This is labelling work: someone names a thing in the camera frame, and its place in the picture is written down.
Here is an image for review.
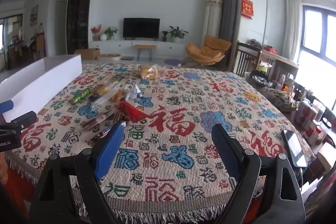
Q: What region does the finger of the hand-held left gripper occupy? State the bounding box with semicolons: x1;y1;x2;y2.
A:
0;112;38;133
0;100;14;112

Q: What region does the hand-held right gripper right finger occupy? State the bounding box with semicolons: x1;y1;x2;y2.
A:
211;123;306;224

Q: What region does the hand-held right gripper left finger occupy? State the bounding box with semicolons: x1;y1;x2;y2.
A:
29;123;125;224

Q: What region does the dark chocolate bar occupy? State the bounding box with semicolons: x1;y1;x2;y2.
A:
100;121;127;136

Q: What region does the dark sausage snack packet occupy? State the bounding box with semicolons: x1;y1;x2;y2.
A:
78;111;116;133

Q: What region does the white cardboard box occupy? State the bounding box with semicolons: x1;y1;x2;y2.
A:
0;54;83;123

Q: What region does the red snack packet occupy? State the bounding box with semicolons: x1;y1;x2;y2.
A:
115;101;151;124

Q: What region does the clear long snack packet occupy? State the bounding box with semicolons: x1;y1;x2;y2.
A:
88;94;117;109

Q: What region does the bun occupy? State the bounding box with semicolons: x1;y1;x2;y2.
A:
109;90;127;104

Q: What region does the long gummy candy packet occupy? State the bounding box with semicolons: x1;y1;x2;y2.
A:
69;74;126;107

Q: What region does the bagged sliced bread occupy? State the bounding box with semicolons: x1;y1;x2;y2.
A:
136;64;164;80

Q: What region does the printed woven tablecloth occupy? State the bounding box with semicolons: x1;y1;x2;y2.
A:
5;61;314;224

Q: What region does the dining table with chairs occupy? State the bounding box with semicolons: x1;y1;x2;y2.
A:
7;30;47;69

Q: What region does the black smartphone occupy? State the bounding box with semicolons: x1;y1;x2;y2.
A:
281;129;308;168

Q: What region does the patterned cloth bag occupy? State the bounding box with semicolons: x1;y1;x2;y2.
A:
268;88;298;111

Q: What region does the metal bowl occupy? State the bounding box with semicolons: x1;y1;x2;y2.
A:
248;70;271;88

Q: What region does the row of red white cans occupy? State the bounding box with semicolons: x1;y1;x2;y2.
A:
295;98;331;146

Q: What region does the group of small bottles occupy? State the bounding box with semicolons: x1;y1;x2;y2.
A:
273;74;310;101

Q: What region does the green cup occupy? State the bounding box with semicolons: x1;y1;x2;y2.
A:
259;61;272;77

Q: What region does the brown cardboard box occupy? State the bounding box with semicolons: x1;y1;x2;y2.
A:
74;48;101;60

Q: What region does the dark wooden chair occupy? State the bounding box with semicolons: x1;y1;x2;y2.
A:
232;42;263;77

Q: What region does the beige oval cat bed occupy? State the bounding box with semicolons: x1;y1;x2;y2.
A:
98;54;122;61

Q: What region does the orange lounge chair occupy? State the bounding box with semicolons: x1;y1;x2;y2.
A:
185;35;233;67

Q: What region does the wooden side desk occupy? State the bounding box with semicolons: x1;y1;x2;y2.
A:
259;47;300;83

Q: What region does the white TV cabinet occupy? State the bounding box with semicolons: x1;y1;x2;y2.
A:
88;40;185;59

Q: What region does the wooden bench with metal legs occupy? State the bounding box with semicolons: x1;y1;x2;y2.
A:
133;45;156;61

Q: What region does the red flower arrangement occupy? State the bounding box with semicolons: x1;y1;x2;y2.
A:
91;25;102;41

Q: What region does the dark tall display cabinet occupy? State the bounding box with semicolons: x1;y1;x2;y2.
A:
66;0;94;54

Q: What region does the green plant in vase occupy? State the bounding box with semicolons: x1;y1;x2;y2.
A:
104;26;119;40

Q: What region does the black television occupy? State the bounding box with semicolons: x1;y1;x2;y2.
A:
123;18;160;39

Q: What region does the leafy plant in white pot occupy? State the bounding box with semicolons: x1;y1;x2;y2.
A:
168;26;189;43

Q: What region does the covered standing air conditioner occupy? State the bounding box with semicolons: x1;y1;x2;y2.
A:
203;0;223;42

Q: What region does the white sheer curtain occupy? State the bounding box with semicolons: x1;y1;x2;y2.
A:
282;0;303;59

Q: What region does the grey curtain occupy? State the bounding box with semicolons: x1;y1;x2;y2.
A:
217;0;242;42

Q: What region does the dark framed window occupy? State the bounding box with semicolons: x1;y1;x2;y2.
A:
302;5;336;67

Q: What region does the framed wall picture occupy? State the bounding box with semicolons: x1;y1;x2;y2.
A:
30;5;39;28

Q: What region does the red wall calendar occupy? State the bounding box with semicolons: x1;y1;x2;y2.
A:
241;0;255;20

